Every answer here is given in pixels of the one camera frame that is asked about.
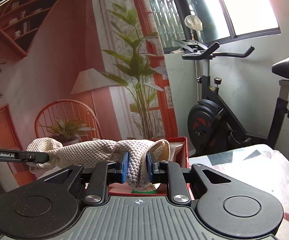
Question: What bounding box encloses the cream knitted cloth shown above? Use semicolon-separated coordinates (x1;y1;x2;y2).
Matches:
27;138;174;191

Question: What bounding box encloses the red strawberry cardboard box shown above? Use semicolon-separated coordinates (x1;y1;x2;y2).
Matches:
109;137;189;196

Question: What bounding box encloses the black exercise bike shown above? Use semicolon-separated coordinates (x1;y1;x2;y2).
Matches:
178;40;289;157

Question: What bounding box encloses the patterned foam table mat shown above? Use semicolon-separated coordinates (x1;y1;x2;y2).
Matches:
189;145;289;239

